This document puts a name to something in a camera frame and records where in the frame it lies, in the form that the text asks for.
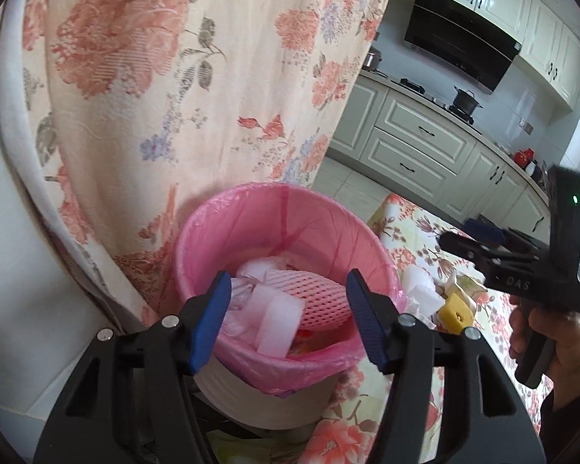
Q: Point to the yellow sponge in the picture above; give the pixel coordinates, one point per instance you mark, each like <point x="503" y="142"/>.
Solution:
<point x="457" y="316"/>

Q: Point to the cream printed packet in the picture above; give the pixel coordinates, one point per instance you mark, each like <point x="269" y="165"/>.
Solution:
<point x="469" y="287"/>

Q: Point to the white crumpled plastic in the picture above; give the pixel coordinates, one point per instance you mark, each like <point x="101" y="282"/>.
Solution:
<point x="418" y="313"/>

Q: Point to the person's right hand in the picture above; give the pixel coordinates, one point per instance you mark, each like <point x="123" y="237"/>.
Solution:
<point x="575" y="348"/>

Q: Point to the pale green plastic bag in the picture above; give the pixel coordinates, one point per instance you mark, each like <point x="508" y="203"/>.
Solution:
<point x="237" y="449"/>

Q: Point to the floral tablecloth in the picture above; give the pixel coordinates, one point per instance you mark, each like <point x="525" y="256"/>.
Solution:
<point x="406" y="251"/>

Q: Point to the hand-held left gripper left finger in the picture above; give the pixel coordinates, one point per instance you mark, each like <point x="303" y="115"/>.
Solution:
<point x="212" y="319"/>

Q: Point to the red kettle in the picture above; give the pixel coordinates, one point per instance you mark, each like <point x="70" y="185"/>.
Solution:
<point x="523" y="157"/>

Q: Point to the pink foam fruit net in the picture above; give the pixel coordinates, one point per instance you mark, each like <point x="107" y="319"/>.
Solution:
<point x="314" y="299"/>

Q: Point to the white foam block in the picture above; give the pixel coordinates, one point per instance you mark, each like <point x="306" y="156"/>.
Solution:
<point x="420" y="283"/>
<point x="275" y="321"/>

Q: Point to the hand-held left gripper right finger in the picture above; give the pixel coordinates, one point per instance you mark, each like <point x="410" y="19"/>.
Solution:
<point x="367" y="324"/>

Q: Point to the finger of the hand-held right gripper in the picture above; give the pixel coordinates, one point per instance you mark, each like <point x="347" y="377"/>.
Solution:
<point x="464" y="246"/>
<point x="486" y="230"/>

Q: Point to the steel cooking pot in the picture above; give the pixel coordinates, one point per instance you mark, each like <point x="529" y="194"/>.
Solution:
<point x="373" y="59"/>

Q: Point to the wall outlet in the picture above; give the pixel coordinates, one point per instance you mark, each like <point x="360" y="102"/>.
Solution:
<point x="526" y="125"/>

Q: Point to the floral peach curtain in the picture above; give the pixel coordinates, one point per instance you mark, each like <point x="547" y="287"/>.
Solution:
<point x="174" y="82"/>

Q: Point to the bin with pink liner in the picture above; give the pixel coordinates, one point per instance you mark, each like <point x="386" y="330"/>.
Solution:
<point x="290" y="212"/>

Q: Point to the black gas stove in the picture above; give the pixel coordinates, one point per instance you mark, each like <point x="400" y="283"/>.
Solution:
<point x="413" y="84"/>

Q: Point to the red orange wrapper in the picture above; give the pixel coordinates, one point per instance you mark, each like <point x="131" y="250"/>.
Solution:
<point x="309" y="337"/>

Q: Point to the clear plastic bag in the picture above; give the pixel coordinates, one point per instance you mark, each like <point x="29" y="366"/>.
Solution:
<point x="237" y="309"/>

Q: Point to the black cooking pot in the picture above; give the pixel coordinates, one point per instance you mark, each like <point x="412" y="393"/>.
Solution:
<point x="464" y="100"/>

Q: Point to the white lower cabinets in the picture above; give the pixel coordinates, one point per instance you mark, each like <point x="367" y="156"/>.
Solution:
<point x="415" y="140"/>

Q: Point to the white foam piece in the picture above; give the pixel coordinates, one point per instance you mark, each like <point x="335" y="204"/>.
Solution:
<point x="256" y="270"/>

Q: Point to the black range hood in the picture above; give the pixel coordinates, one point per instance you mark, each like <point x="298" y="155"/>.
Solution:
<point x="459" y="34"/>

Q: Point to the person's right forearm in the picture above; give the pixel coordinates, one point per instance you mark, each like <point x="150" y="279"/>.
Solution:
<point x="570" y="425"/>

